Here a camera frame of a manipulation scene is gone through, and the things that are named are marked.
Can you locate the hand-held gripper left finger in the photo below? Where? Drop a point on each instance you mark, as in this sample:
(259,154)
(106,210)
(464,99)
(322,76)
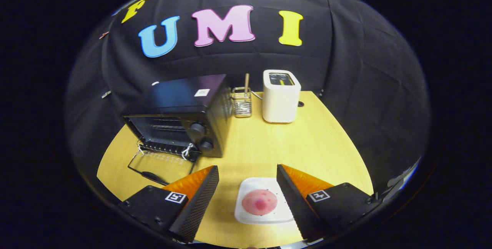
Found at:
(198,206)

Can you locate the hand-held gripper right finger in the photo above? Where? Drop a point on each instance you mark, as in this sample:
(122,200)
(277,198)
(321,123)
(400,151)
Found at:
(298,206)

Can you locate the pink round food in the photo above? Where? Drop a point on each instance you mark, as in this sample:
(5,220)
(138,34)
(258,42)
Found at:
(259,202)

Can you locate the white square plate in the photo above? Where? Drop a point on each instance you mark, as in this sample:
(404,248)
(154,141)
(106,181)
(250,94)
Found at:
(248,187)

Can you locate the black toaster oven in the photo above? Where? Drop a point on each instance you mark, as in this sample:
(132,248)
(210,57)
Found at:
(180,91)

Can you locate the white pop-up toaster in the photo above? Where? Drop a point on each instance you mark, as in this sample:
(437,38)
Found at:
(280,103)

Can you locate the wooden stick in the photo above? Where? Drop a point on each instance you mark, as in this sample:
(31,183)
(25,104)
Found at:
(247,82)

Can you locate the white clothespin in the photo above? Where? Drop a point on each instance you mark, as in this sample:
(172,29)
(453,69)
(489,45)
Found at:
(106,94)

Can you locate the pink clothespin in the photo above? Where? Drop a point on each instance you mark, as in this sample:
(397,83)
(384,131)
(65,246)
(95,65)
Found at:
(103,34)

